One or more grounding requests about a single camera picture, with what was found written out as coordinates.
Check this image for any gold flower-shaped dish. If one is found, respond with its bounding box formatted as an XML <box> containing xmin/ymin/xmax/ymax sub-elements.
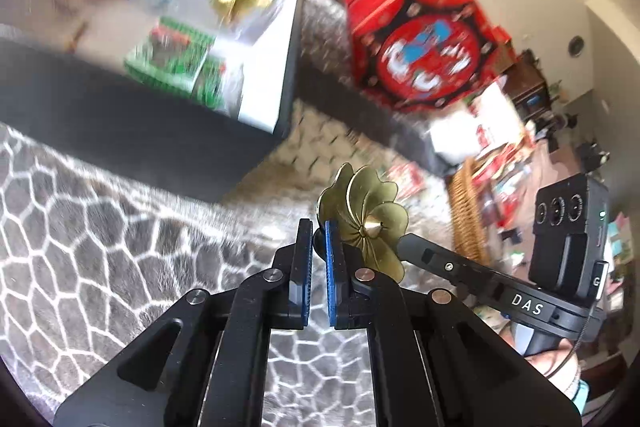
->
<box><xmin>317</xmin><ymin>163</ymin><xmax>410</xmax><ymax>284</ymax></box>

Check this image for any wooden stick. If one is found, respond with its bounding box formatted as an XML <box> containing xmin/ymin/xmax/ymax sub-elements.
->
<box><xmin>67</xmin><ymin>22</ymin><xmax>90</xmax><ymax>52</ymax></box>

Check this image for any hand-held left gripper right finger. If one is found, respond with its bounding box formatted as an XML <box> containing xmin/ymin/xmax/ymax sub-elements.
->
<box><xmin>325</xmin><ymin>219</ymin><xmax>583</xmax><ymax>427</ymax></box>

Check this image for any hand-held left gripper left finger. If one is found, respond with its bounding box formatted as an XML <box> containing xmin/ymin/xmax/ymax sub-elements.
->
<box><xmin>52</xmin><ymin>218</ymin><xmax>315</xmax><ymax>427</ymax></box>

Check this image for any white tissue box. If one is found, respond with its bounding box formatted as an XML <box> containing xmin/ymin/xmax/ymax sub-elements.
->
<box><xmin>427</xmin><ymin>84</ymin><xmax>521</xmax><ymax>165</ymax></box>

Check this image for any green packet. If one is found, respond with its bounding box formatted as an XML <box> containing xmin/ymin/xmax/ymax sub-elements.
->
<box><xmin>124</xmin><ymin>17</ymin><xmax>226</xmax><ymax>110</ymax></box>

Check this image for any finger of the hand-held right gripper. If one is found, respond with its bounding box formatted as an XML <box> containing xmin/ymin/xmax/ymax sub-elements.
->
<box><xmin>397</xmin><ymin>233</ymin><xmax>501</xmax><ymax>303</ymax></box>

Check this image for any dark box with white inside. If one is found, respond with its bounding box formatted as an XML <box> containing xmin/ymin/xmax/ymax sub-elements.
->
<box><xmin>0</xmin><ymin>0</ymin><xmax>308</xmax><ymax>202</ymax></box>

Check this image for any red octagonal tin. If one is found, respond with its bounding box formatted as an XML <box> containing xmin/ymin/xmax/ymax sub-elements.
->
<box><xmin>345</xmin><ymin>0</ymin><xmax>503</xmax><ymax>112</ymax></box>

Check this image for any grey patterned tablecloth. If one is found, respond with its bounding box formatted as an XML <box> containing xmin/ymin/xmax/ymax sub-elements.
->
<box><xmin>0</xmin><ymin>0</ymin><xmax>501</xmax><ymax>427</ymax></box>

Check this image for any wicker basket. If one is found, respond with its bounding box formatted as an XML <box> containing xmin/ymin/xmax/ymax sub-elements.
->
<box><xmin>446</xmin><ymin>157</ymin><xmax>493</xmax><ymax>265</ymax></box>

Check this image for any person's right hand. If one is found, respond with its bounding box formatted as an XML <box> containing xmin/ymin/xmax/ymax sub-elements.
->
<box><xmin>527</xmin><ymin>341</ymin><xmax>582</xmax><ymax>400</ymax></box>

